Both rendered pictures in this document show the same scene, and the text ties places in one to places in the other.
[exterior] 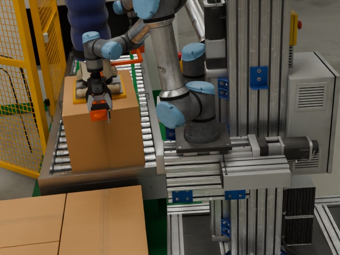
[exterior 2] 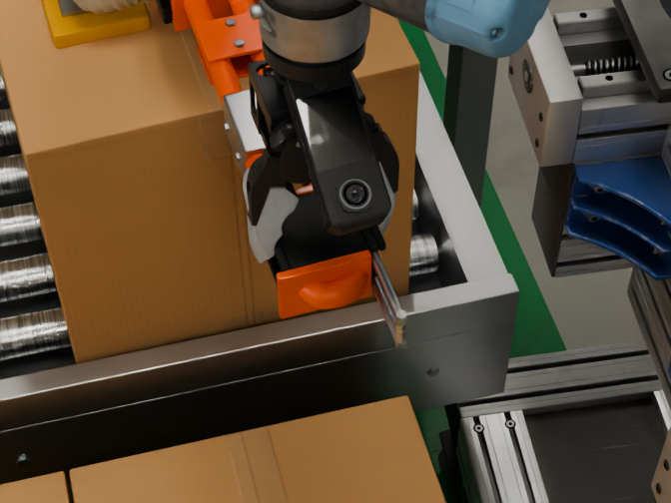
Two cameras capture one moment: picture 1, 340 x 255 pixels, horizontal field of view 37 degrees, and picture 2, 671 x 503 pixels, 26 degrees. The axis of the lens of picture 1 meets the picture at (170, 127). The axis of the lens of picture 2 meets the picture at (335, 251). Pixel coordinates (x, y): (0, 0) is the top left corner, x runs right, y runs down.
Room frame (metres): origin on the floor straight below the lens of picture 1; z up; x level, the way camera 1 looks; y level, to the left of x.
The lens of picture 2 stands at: (1.36, 0.43, 1.94)
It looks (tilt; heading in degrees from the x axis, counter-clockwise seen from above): 50 degrees down; 350
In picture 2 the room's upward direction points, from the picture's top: straight up
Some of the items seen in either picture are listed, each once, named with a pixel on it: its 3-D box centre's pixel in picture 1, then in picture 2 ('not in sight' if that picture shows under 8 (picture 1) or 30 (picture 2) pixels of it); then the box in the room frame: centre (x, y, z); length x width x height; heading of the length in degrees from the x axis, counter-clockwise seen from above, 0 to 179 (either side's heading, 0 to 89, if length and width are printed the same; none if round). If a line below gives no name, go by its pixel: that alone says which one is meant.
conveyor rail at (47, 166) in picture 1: (63, 109); not in sight; (3.49, 0.79, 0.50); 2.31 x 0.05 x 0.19; 4
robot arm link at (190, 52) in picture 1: (194, 58); not in sight; (2.35, -0.14, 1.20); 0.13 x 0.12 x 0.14; 127
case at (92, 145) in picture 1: (103, 121); (173, 58); (2.67, 0.39, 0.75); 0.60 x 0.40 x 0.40; 8
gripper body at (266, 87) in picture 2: (96, 79); (311, 90); (2.11, 0.31, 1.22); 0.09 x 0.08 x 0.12; 8
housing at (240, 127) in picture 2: (98, 101); (269, 133); (2.22, 0.33, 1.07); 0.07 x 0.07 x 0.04; 7
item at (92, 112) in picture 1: (98, 111); (310, 248); (2.08, 0.32, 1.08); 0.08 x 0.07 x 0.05; 7
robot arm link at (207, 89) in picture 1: (199, 98); not in sight; (1.85, -0.13, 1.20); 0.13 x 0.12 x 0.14; 135
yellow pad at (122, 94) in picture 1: (115, 84); not in sight; (2.69, 0.29, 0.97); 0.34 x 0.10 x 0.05; 7
